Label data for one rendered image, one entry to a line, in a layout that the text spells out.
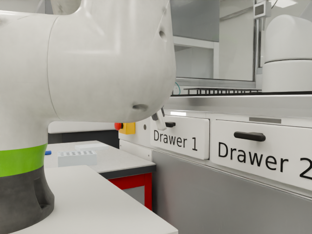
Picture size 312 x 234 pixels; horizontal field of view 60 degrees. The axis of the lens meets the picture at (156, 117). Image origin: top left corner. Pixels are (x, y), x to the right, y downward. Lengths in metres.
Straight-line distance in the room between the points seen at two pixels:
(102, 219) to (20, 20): 0.25
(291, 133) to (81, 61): 0.42
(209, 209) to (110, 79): 0.58
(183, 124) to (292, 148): 0.34
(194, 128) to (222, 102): 0.11
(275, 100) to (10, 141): 0.48
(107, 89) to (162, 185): 0.71
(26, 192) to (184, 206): 0.60
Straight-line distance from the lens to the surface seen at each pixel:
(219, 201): 0.76
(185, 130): 0.80
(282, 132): 0.58
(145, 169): 0.93
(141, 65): 0.29
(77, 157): 0.94
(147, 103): 0.30
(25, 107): 0.33
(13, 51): 0.32
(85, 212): 0.39
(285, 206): 0.63
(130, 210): 0.39
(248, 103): 0.66
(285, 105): 0.60
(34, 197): 0.37
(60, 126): 1.53
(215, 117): 0.73
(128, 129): 1.10
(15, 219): 0.35
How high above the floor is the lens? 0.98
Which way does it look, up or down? 4 degrees down
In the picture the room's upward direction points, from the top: straight up
